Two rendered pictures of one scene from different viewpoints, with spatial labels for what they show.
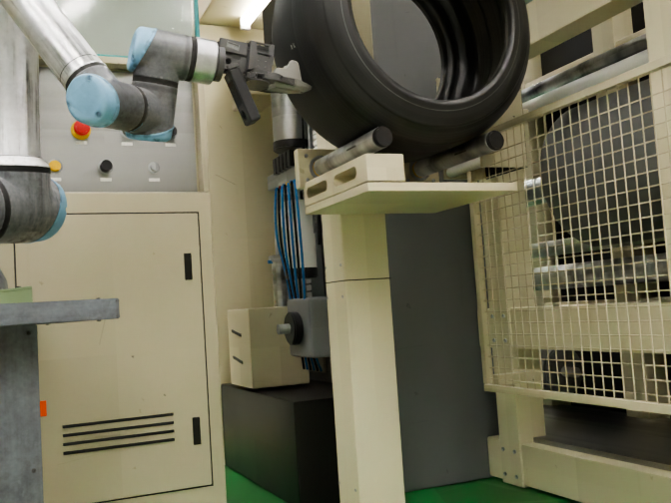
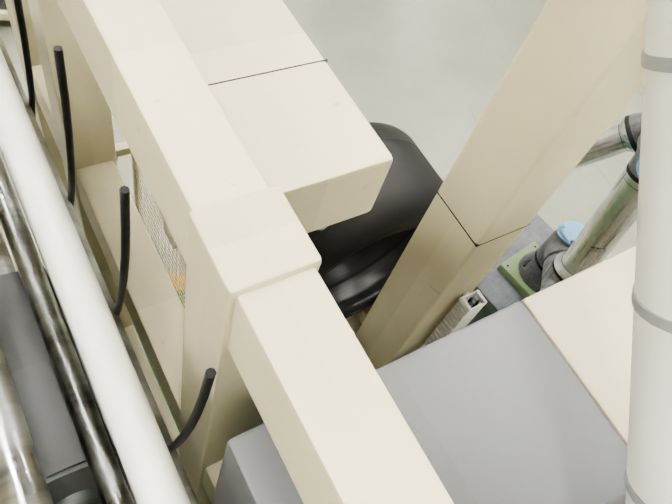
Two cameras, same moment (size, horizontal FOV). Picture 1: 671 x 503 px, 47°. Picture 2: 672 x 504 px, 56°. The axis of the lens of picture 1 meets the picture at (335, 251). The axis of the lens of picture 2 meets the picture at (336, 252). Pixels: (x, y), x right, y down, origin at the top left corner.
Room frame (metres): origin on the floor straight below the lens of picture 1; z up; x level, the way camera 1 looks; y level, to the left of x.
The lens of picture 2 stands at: (2.66, -0.59, 2.50)
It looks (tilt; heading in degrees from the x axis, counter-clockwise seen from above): 55 degrees down; 155
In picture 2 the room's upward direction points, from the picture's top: 22 degrees clockwise
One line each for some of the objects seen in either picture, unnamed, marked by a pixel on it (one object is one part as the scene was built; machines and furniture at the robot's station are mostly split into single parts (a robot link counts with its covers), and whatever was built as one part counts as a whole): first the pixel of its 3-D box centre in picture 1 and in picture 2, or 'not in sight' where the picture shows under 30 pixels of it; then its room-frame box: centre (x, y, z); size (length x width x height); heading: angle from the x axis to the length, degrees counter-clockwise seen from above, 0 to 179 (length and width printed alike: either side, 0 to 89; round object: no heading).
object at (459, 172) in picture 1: (479, 121); not in sight; (2.15, -0.43, 1.05); 0.20 x 0.15 x 0.30; 24
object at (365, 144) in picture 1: (348, 154); not in sight; (1.73, -0.05, 0.90); 0.35 x 0.05 x 0.05; 24
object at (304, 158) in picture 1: (369, 170); not in sight; (1.96, -0.10, 0.90); 0.40 x 0.03 x 0.10; 114
